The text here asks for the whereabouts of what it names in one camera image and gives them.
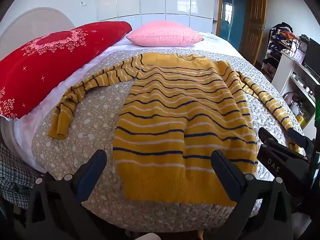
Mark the wooden door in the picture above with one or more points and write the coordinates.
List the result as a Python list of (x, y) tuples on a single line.
[(255, 22)]

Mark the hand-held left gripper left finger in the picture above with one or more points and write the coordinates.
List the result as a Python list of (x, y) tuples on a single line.
[(93, 172)]

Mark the yellow striped knit sweater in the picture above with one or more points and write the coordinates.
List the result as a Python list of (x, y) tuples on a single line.
[(175, 130)]

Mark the black television screen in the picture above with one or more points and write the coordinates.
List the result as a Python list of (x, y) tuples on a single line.
[(312, 55)]

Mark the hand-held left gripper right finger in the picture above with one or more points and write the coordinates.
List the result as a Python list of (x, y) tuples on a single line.
[(223, 172)]

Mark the beige heart-patterned bedspread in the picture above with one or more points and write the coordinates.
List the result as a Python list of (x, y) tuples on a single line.
[(95, 120)]

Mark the dark ornate table clock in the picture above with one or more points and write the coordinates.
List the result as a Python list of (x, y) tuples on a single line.
[(303, 45)]

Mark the shoe rack with clothes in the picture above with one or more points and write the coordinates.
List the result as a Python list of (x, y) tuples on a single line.
[(277, 45)]

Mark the grey checkered cloth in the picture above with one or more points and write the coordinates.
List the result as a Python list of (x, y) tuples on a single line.
[(12, 175)]

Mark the white shelf desk unit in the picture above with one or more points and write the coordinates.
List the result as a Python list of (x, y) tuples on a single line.
[(282, 72)]

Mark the white rounded headboard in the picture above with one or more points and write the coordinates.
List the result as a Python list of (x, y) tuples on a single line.
[(32, 25)]

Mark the red floral pillow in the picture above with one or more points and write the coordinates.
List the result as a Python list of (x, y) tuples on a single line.
[(50, 60)]

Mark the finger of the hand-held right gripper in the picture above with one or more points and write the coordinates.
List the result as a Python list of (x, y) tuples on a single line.
[(300, 138), (277, 155)]

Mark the teal glass door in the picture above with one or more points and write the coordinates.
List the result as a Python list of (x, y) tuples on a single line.
[(232, 10)]

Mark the pink pillow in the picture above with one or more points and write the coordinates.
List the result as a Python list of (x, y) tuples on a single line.
[(165, 33)]

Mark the small pink clock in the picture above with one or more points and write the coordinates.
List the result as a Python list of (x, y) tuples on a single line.
[(299, 55)]

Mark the yellow container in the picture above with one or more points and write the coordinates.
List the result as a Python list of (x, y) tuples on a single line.
[(302, 120)]

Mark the white bed sheet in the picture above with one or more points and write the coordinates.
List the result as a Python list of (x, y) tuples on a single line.
[(30, 130)]

